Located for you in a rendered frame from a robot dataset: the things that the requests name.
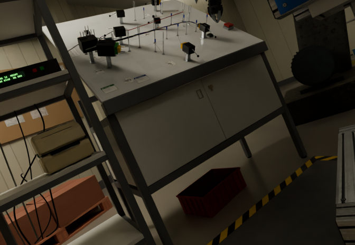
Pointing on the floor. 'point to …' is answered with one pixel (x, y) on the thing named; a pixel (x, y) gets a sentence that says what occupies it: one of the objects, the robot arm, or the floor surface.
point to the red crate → (212, 191)
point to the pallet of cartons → (64, 195)
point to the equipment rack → (22, 88)
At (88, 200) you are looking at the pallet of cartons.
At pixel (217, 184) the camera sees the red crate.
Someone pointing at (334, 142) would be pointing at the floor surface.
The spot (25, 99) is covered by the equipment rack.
